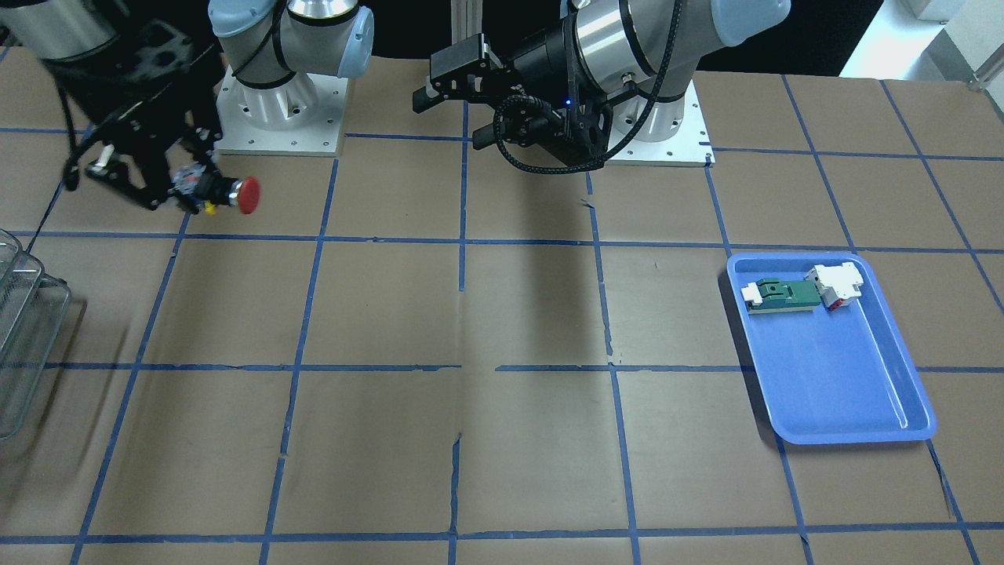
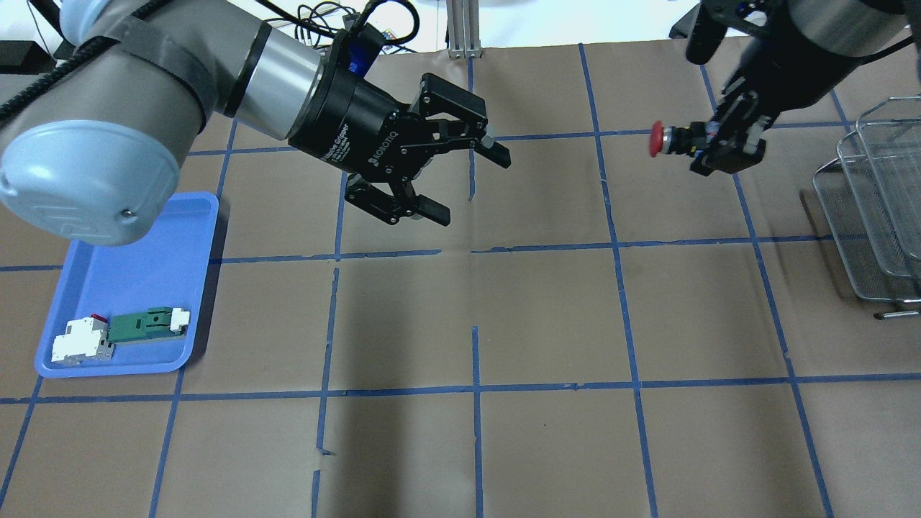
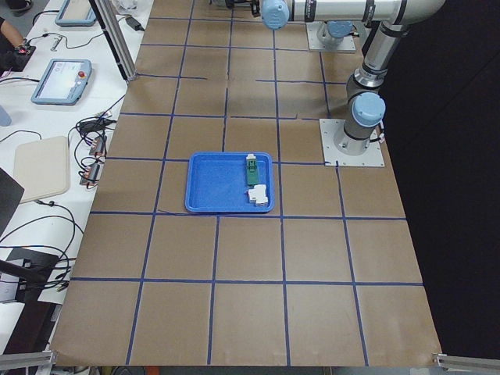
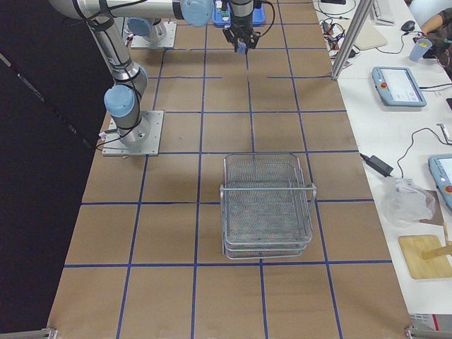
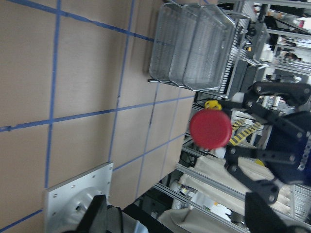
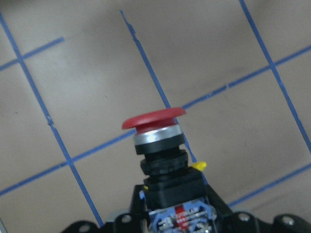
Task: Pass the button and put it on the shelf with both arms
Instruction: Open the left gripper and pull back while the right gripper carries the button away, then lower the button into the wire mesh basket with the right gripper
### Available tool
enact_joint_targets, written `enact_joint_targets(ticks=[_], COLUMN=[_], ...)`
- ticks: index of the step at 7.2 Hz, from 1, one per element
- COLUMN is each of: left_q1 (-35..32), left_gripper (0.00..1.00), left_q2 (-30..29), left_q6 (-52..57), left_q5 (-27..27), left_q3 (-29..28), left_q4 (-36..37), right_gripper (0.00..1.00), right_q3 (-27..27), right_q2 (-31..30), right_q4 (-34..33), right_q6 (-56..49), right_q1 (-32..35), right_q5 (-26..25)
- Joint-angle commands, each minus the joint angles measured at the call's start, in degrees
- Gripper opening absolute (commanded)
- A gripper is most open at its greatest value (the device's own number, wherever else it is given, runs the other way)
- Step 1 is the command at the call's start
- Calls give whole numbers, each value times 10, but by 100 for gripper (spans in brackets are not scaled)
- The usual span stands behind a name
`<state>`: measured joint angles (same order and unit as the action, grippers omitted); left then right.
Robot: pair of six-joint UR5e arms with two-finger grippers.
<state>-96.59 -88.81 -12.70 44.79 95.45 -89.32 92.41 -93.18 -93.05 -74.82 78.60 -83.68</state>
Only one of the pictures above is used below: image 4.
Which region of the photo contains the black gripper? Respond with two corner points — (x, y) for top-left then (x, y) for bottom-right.
(222, 22), (261, 52)

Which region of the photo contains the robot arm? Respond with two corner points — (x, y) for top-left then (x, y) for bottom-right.
(125, 1), (261, 54)
(50, 1), (213, 155)

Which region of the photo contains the blue plastic tray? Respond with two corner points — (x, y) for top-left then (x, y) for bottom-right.
(213, 7), (266, 28)

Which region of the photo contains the beige wrist rest pad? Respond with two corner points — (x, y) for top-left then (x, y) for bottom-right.
(355, 20), (388, 50)

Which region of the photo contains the white keyboard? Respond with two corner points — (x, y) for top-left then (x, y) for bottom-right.
(370, 0), (395, 25)

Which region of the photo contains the blue teach pendant upper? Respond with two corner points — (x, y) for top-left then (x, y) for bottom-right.
(371, 66), (427, 108)

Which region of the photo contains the blue teach pendant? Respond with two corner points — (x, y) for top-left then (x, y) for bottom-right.
(371, 66), (427, 108)
(428, 154), (452, 210)

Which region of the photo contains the black computer mouse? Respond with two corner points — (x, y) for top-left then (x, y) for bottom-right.
(400, 20), (415, 32)

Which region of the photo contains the light blue cup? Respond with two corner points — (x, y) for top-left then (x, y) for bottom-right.
(409, 38), (432, 61)

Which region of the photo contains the clear plastic bag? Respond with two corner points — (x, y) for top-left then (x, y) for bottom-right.
(381, 177), (436, 222)

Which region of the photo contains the blue teach pendant lower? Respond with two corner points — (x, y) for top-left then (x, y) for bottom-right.
(428, 154), (452, 210)

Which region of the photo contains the wooden board stand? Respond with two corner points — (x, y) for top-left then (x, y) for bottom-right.
(398, 223), (451, 280)

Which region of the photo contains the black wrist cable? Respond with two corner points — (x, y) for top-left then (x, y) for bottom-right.
(252, 0), (276, 38)

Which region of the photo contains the power strip with cables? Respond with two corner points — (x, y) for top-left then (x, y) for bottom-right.
(319, 18), (345, 62)

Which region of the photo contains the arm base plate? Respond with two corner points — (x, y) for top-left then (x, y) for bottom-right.
(101, 111), (164, 156)
(131, 21), (177, 49)

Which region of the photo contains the aluminium frame post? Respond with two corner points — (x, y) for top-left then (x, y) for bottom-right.
(331, 0), (374, 81)

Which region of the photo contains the wire mesh shelf rack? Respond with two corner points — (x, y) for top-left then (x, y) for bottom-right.
(220, 153), (316, 259)

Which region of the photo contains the black power adapter cable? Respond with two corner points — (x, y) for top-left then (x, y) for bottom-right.
(359, 127), (451, 179)

